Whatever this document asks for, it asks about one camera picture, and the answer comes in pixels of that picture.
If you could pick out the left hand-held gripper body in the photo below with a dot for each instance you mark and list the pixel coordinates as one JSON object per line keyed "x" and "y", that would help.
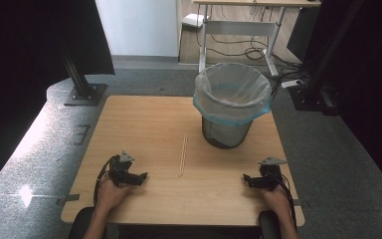
{"x": 119, "y": 171}

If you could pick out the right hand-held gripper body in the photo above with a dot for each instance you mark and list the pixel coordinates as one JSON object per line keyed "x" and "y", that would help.
{"x": 270, "y": 177}

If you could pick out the person's right hand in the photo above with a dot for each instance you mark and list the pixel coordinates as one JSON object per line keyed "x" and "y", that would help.
{"x": 277, "y": 199}

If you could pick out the person's left hand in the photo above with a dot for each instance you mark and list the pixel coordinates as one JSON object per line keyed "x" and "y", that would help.
{"x": 110, "y": 194}

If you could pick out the black chair armrest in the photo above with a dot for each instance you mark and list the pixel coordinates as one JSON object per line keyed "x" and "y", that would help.
{"x": 269, "y": 225}
{"x": 81, "y": 224}

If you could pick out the thin wooden stick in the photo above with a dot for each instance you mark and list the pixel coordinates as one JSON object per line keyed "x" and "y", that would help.
{"x": 182, "y": 156}

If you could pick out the black mesh waste bin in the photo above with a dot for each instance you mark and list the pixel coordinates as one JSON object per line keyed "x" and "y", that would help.
{"x": 225, "y": 134}

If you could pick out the grey tape mark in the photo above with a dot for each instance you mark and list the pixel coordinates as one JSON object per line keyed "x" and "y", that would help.
{"x": 69, "y": 198}

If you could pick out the translucent plastic bin liner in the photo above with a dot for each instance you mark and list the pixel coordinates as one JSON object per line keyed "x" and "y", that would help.
{"x": 232, "y": 96}

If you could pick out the black metal stand with base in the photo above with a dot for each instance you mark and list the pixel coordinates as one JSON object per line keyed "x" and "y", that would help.
{"x": 315, "y": 96}
{"x": 83, "y": 93}

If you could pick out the white power strip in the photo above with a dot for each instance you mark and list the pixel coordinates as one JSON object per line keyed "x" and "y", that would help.
{"x": 291, "y": 83}

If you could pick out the dark curtain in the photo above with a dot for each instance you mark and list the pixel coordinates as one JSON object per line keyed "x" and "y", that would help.
{"x": 374, "y": 83}
{"x": 20, "y": 49}

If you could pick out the black panel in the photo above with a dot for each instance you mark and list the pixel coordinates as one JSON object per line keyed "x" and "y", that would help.
{"x": 300, "y": 33}

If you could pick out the white-framed wooden desk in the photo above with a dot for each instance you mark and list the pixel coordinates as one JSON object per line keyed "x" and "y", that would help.
{"x": 238, "y": 28}

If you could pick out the white box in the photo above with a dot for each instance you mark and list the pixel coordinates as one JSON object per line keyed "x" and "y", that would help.
{"x": 193, "y": 20}

